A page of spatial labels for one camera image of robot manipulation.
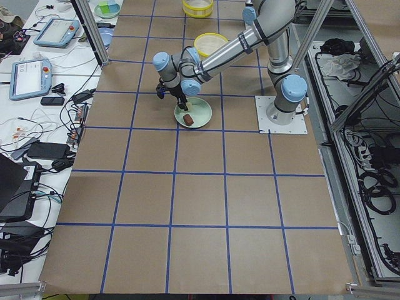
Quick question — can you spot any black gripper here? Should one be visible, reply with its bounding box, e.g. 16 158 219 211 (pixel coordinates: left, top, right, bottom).
170 86 189 111

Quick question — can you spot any yellow rimmed steamer basket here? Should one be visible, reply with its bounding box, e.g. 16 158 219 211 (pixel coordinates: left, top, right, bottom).
194 32 228 58
182 0 214 18

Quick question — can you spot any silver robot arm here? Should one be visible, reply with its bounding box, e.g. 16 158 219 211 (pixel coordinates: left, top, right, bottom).
152 1 301 111

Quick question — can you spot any brown chocolate bun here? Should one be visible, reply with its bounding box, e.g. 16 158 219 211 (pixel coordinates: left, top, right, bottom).
182 114 194 126

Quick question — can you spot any light green plate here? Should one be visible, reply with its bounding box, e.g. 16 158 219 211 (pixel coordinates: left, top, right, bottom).
174 97 213 129

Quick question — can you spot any black power adapter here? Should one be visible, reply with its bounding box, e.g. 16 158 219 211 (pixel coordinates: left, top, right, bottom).
71 89 94 104

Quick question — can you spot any blue plate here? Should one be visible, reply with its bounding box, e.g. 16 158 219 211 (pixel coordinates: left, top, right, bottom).
98 27 114 50

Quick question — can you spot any blue foam cube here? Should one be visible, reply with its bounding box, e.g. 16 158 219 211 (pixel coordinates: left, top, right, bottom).
107 3 120 13

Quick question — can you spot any green foam cube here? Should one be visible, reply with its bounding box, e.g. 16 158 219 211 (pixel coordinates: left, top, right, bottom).
98 3 109 14

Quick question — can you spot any clear green bowl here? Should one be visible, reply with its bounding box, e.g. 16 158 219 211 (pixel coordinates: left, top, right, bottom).
94 1 121 19

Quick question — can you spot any teach pendant far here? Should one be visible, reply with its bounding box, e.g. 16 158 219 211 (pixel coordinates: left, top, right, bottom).
33 18 80 48

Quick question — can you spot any teach pendant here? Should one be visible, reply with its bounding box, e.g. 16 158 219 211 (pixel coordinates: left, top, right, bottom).
9 59 53 101
33 18 80 48

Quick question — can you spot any teach pendant near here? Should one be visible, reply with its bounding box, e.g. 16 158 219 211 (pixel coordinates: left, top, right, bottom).
9 59 53 101

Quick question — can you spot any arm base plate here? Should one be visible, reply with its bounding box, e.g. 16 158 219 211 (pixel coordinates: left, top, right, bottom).
255 96 308 134

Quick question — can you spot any aluminium frame post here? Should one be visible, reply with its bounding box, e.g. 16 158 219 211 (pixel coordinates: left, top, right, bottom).
71 0 109 67

